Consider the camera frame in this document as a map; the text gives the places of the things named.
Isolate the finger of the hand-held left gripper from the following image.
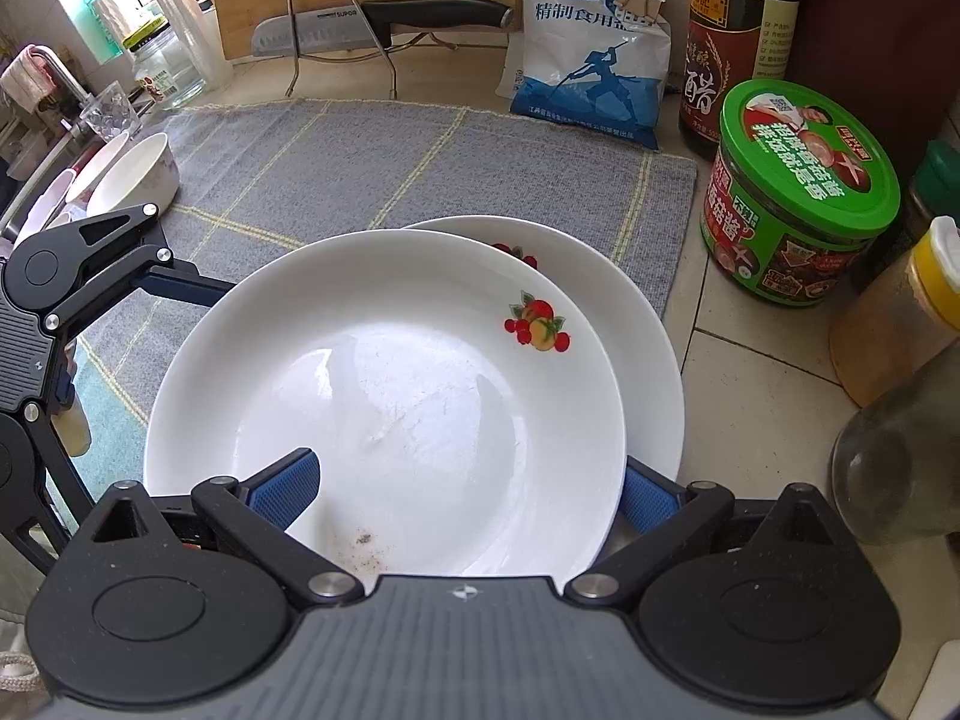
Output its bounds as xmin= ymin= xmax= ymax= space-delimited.
xmin=0 ymin=401 xmax=100 ymax=557
xmin=43 ymin=202 xmax=235 ymax=335

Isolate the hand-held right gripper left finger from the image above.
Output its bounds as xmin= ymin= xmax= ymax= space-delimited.
xmin=71 ymin=448 xmax=368 ymax=607

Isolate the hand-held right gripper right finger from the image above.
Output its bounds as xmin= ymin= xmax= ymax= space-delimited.
xmin=564 ymin=465 xmax=871 ymax=607

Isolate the white fruit-print plate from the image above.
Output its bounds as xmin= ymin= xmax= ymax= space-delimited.
xmin=405 ymin=216 xmax=685 ymax=485
xmin=144 ymin=229 xmax=627 ymax=586

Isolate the clear glass mug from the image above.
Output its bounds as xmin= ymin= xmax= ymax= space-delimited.
xmin=79 ymin=81 xmax=143 ymax=137

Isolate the metal faucet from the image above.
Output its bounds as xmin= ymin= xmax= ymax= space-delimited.
xmin=30 ymin=45 xmax=95 ymax=136

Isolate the glass jar with lid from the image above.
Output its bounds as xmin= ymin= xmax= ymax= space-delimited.
xmin=124 ymin=15 xmax=207 ymax=110

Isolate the pink cloth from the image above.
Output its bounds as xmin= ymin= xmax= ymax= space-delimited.
xmin=0 ymin=45 xmax=53 ymax=110

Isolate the grey and teal towel mat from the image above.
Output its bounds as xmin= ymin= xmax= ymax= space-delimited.
xmin=71 ymin=101 xmax=698 ymax=500

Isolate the red-cap glass bottle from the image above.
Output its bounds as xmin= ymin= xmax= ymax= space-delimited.
xmin=831 ymin=360 xmax=960 ymax=547

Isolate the green dish soap bottle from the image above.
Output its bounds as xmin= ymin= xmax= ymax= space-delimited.
xmin=79 ymin=0 xmax=128 ymax=57

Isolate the yellow-lid spice jar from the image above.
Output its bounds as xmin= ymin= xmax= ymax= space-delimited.
xmin=829 ymin=216 xmax=960 ymax=407

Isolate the green lidded round tin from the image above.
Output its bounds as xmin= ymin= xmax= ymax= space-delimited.
xmin=699 ymin=79 xmax=901 ymax=306

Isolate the white and blue salt bag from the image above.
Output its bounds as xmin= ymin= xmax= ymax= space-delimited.
xmin=495 ymin=0 xmax=672 ymax=151

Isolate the dark green cap jar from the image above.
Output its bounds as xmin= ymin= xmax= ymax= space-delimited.
xmin=862 ymin=141 xmax=960 ymax=293

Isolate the dark vinegar bottle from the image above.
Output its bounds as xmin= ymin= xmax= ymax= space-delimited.
xmin=679 ymin=0 xmax=800 ymax=160

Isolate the white garment with drawstring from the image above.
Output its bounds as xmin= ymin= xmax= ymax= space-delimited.
xmin=0 ymin=532 xmax=53 ymax=698

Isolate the metal wire rack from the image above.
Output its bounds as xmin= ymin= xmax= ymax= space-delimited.
xmin=285 ymin=0 xmax=462 ymax=100

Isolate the black-handled kitchen knife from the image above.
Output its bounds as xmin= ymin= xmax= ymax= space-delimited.
xmin=251 ymin=0 xmax=515 ymax=57

